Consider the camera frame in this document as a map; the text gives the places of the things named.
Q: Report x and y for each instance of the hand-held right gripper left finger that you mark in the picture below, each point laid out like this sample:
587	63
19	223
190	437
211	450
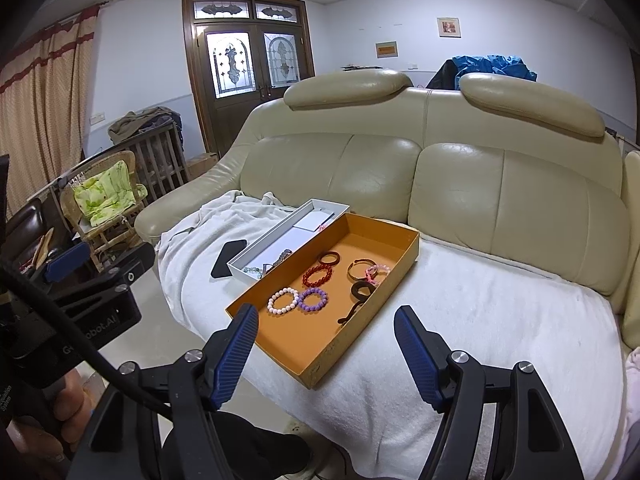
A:
232	355

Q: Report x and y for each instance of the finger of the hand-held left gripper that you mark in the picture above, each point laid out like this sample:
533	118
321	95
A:
135	262
65	260

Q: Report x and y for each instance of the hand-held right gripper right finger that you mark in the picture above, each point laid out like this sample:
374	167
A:
420	355

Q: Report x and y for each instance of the orange cardboard box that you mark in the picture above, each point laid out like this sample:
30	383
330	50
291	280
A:
310	340

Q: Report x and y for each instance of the dark red bangle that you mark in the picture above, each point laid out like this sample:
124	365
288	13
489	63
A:
320	259

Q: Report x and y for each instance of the person's left hand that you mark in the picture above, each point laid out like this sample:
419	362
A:
72	402

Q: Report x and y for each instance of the dark chair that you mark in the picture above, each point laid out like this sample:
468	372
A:
25	225

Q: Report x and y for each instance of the white blanket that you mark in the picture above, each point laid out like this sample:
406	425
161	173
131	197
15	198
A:
475	310

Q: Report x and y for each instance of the green cushion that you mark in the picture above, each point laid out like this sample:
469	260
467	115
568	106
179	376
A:
107	195

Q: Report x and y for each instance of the black phone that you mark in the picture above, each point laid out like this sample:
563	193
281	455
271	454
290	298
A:
227	260

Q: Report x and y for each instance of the wicker rocking chair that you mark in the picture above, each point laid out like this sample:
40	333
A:
122	160

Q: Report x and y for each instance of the wooden crib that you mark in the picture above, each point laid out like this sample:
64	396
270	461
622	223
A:
155	160

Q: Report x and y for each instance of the gold bangle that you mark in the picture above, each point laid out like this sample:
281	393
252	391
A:
351	272

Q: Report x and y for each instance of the white shallow box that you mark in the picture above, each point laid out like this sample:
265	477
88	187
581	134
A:
280	241

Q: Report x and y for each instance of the clothes heap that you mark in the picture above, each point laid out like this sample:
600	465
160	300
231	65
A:
135	125

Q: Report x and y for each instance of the beige striped curtain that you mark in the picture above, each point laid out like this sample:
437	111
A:
40	110

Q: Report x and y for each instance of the white card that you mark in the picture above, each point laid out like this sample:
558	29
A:
312	221

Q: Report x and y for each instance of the beige leather sofa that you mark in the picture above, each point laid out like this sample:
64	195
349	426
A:
475	185

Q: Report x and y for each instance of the wooden glass door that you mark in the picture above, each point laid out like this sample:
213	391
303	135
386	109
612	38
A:
257	95

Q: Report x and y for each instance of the pink cloth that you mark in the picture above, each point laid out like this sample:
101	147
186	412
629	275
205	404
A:
634	370

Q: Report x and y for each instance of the beige leather armchair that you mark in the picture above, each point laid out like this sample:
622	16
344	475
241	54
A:
632	235

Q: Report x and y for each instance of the black jacket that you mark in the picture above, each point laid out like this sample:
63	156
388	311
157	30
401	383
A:
445	77

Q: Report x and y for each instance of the blue jacket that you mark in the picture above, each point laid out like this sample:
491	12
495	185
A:
495	65

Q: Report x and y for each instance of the white wall outlet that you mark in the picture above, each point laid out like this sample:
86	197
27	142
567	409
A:
98	118

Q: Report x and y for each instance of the orange wall sign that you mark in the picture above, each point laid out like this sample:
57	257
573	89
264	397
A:
386	49

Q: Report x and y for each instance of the framed wall picture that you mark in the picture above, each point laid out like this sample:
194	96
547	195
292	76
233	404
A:
448	27

